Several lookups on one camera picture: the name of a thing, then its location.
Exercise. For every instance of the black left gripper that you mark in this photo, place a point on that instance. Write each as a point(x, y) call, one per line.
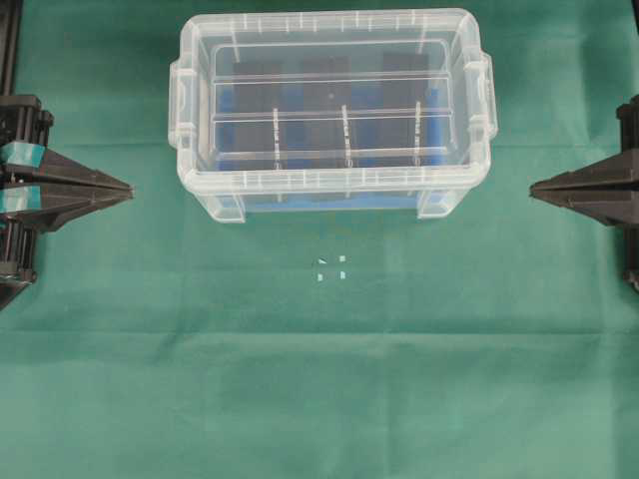
point(25, 209)

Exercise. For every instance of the clear plastic box lid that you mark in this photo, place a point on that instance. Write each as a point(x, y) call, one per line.
point(212, 44)

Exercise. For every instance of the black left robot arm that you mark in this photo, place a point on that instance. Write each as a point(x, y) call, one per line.
point(10, 27)

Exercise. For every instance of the clear plastic storage box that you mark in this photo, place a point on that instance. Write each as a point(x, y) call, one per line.
point(466, 97)

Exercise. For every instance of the blue foam insert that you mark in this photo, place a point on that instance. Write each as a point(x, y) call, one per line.
point(361, 181)

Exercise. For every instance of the black camera box left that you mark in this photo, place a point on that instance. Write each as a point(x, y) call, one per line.
point(257, 139)

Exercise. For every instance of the black camera box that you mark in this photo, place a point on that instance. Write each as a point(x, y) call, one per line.
point(401, 133)
point(326, 142)
point(257, 139)

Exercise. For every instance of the black camera box right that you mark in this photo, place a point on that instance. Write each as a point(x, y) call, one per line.
point(401, 133)

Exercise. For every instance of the black camera box middle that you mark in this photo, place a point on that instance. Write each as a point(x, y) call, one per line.
point(326, 142)

